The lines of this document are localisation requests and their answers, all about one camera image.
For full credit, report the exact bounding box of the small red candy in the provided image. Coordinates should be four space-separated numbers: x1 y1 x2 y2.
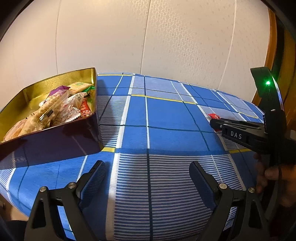
208 113 220 120

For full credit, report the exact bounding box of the clear orange biscuit packet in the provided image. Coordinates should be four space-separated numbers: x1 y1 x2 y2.
3 118 27 142

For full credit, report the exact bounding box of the rice cracker packet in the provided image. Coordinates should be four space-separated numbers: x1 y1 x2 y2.
19 90 70 136

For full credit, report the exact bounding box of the white brown snack pouch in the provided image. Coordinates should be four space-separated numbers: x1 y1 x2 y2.
52 92 87 126

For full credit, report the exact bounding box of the purple snack packet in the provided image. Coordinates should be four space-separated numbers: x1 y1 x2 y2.
48 85 70 97

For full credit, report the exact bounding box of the green cracker packet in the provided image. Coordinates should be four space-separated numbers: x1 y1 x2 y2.
68 82 93 95

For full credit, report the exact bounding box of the red snack packet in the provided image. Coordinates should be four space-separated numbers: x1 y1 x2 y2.
79 98 92 118

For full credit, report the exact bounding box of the person right hand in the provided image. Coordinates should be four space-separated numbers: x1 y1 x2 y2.
253 153 295 207

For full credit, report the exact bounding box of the blue plaid tablecloth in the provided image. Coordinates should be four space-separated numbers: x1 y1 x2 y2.
1 74 263 240

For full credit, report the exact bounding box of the wooden door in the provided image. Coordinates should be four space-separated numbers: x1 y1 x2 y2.
264 9 295 130

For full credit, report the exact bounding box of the gold tin box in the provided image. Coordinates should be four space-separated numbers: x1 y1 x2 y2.
1 68 102 170

